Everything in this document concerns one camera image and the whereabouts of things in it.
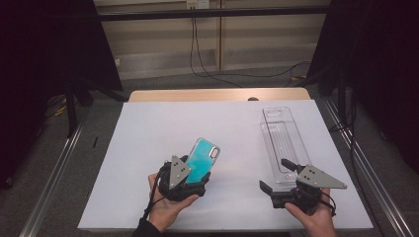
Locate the black curtain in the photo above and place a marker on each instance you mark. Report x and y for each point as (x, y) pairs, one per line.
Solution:
(42, 65)
(378, 65)

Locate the white wall outlet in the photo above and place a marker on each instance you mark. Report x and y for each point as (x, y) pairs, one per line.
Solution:
(197, 3)

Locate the clear plastic container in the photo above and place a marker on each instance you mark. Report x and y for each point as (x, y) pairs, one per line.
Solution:
(283, 138)

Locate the wooden table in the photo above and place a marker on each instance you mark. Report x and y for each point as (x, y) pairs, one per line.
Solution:
(197, 94)

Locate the person's right hand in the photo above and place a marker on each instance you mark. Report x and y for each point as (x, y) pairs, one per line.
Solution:
(316, 220)

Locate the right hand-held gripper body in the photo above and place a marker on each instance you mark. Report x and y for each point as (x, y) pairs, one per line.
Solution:
(309, 187)

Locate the silver metal rail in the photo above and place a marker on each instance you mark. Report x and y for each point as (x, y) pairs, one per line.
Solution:
(49, 184)
(359, 154)

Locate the black horizontal metal bar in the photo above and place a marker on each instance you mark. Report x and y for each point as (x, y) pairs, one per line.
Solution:
(214, 13)

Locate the black metal stand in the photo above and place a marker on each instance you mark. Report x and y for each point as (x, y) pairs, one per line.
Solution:
(71, 112)

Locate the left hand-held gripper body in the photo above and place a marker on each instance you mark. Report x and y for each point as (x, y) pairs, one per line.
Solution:
(179, 189)

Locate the person's left hand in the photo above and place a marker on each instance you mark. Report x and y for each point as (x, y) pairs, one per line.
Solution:
(164, 210)

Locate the dark round table grommet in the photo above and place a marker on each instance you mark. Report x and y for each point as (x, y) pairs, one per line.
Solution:
(253, 98)

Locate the white table cover board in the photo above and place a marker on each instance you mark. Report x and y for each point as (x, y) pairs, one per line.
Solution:
(214, 125)

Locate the blue phone case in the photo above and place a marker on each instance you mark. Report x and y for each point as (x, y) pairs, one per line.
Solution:
(201, 158)

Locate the small black floor item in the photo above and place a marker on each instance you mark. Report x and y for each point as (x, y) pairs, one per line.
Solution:
(95, 141)

